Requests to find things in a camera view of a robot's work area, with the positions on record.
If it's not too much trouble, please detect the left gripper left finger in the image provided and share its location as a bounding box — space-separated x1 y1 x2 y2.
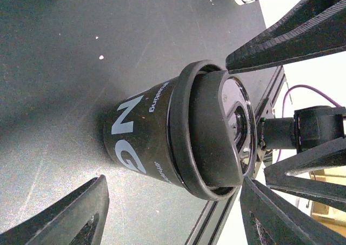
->
1 175 110 244

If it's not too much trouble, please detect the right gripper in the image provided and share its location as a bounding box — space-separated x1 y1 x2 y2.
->
259 105 346 210

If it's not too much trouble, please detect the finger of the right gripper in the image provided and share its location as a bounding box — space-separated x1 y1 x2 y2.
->
225 0 345 73

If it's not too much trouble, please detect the black coffee lid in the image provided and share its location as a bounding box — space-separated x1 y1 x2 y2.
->
169 60 257 201

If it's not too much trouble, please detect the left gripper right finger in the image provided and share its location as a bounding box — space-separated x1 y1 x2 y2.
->
240 178 345 244

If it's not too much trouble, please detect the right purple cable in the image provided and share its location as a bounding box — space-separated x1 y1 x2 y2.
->
277 84 342 164

